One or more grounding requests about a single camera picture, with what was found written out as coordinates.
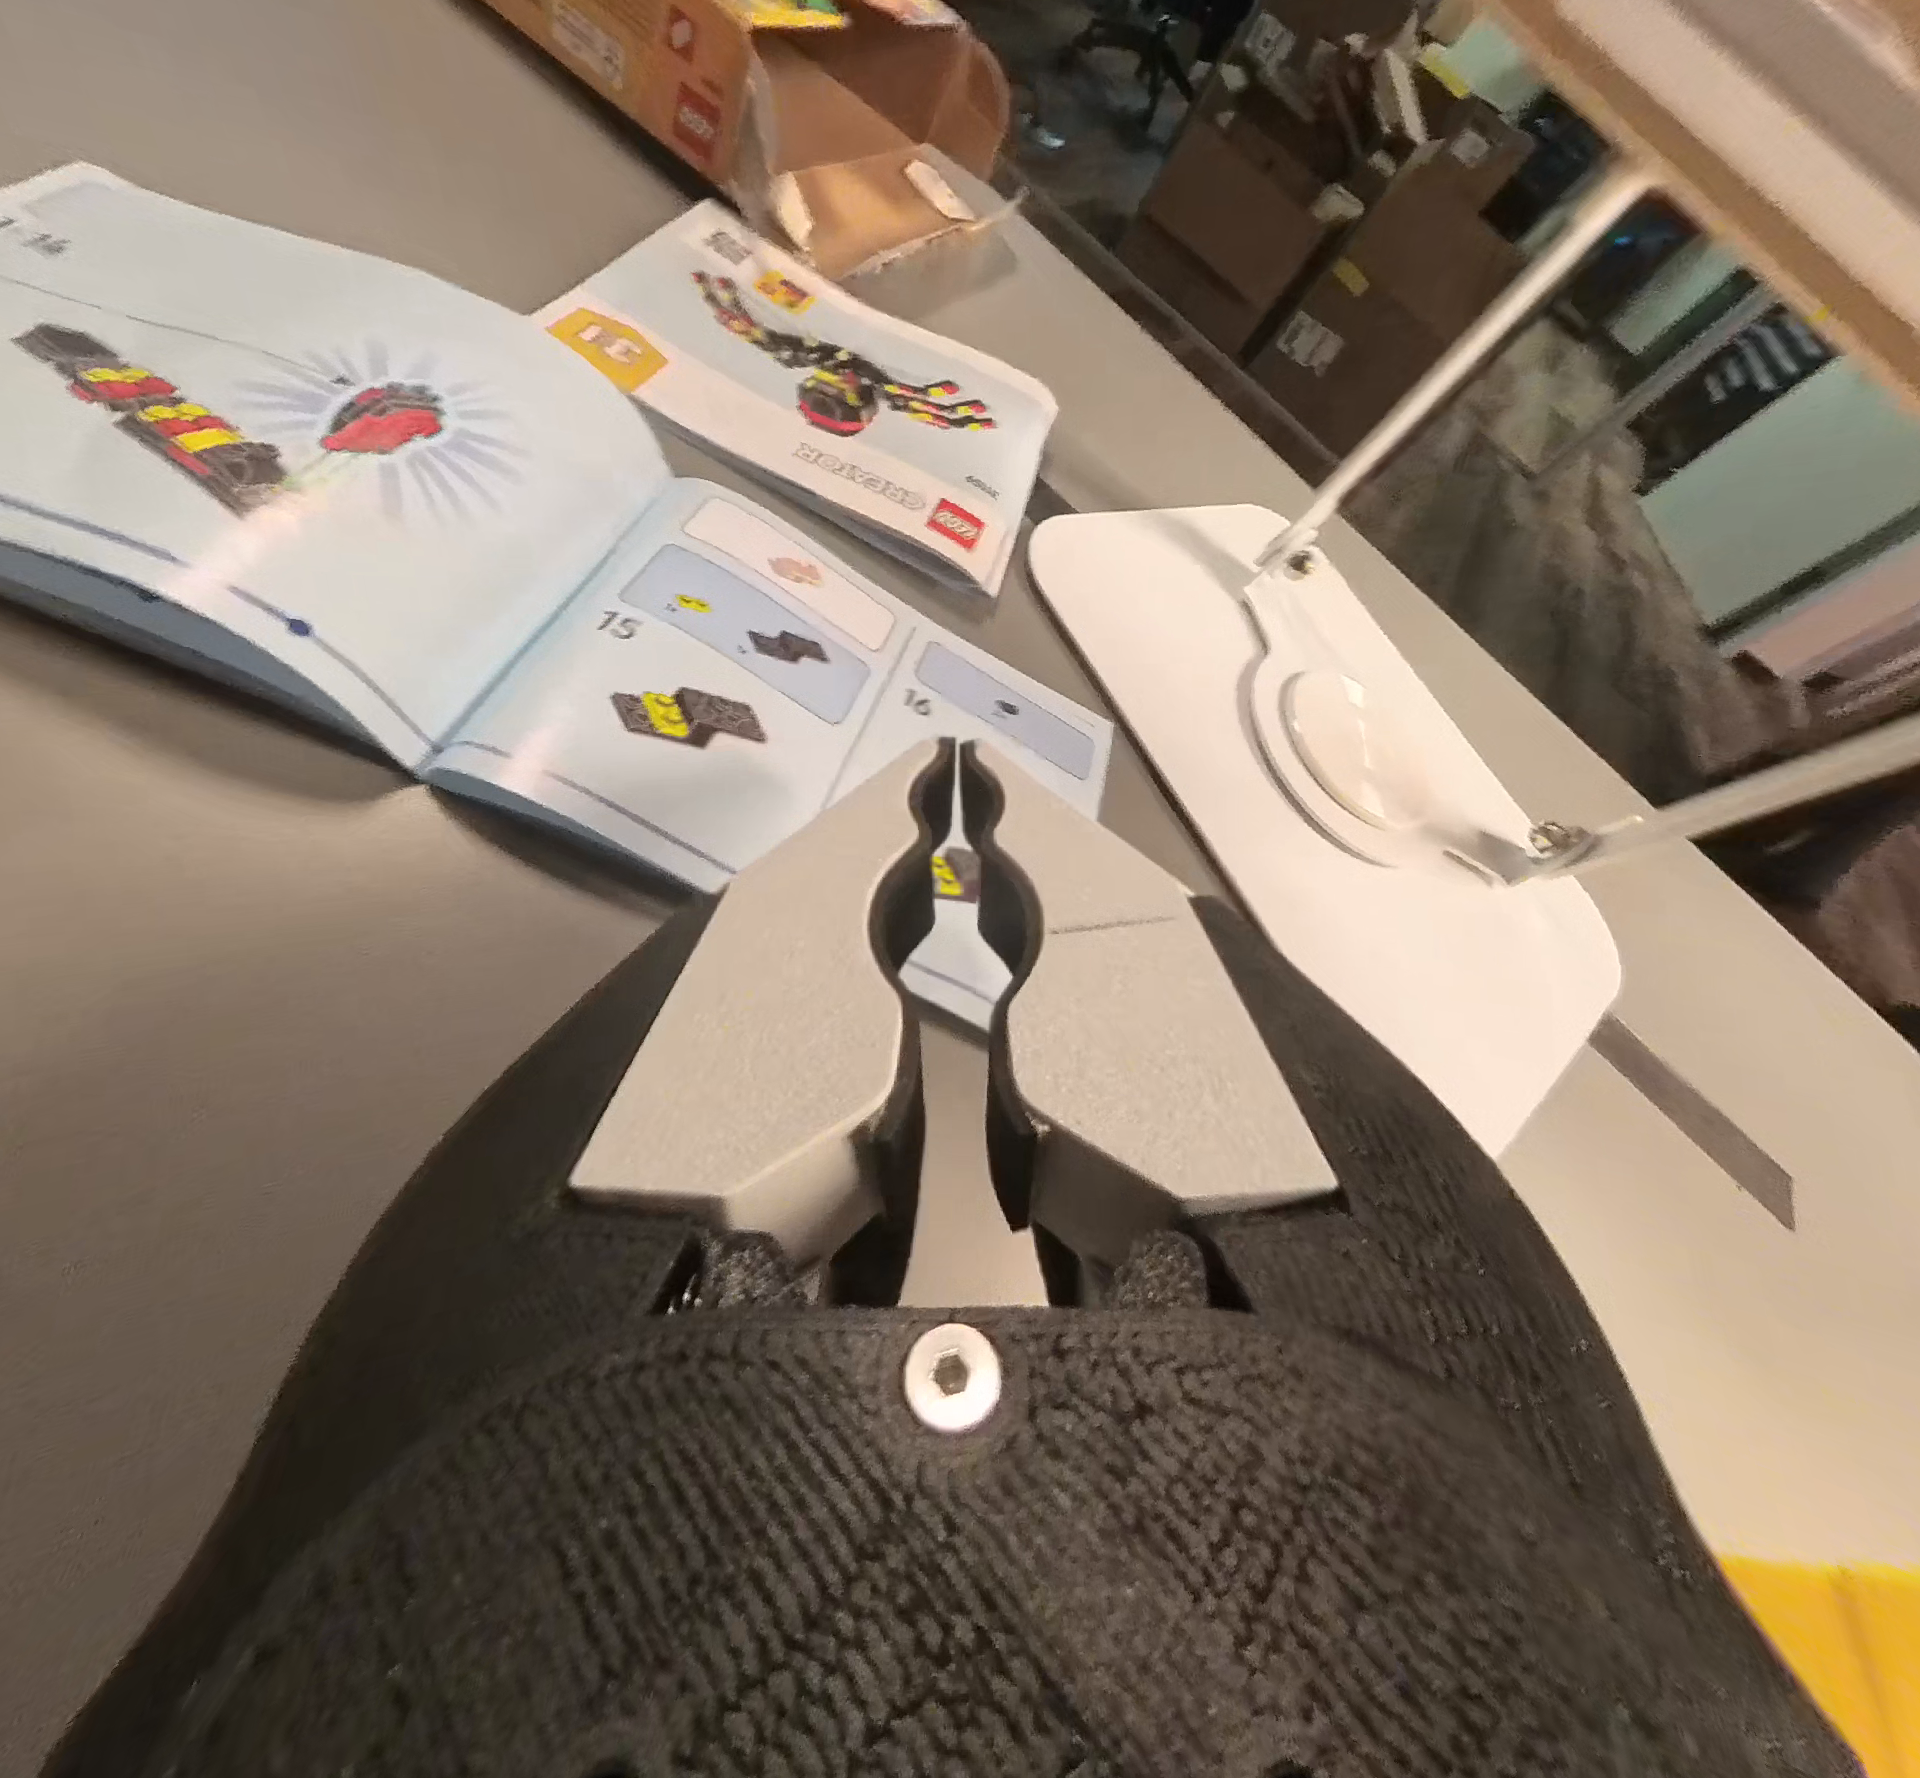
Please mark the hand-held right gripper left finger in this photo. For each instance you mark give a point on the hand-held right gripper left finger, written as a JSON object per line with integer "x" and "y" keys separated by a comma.
{"x": 736, "y": 1044}

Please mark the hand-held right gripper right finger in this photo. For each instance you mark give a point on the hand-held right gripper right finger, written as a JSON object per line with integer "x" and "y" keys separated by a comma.
{"x": 1171, "y": 1057}

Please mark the wooden desk lamp white base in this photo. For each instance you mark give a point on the wooden desk lamp white base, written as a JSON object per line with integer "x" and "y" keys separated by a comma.
{"x": 1200, "y": 638}

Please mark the closed instruction booklet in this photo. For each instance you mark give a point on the closed instruction booklet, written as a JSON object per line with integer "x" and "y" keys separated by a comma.
{"x": 840, "y": 458}

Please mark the open instruction booklet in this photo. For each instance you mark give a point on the open instruction booklet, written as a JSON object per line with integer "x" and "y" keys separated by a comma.
{"x": 450, "y": 488}

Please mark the yellow plastic bin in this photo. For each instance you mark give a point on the yellow plastic bin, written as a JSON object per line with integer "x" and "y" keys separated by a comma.
{"x": 1831, "y": 1658}

